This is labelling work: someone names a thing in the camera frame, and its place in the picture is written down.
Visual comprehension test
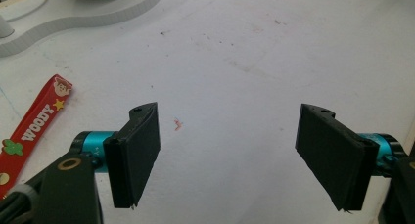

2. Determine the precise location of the red cartoon print strap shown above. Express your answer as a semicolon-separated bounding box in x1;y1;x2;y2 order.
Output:
0;73;73;200

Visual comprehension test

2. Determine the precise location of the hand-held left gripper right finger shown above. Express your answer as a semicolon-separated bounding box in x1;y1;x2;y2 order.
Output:
295;103;405;212

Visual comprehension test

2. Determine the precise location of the white wavy-edged board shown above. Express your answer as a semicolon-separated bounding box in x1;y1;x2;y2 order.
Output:
0;0;164;59

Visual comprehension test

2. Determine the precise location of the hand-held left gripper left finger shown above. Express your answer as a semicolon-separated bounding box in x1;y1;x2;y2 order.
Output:
69;102;161;209

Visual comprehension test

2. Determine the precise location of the white rounded object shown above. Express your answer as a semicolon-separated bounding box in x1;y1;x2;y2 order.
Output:
0;14;16;39

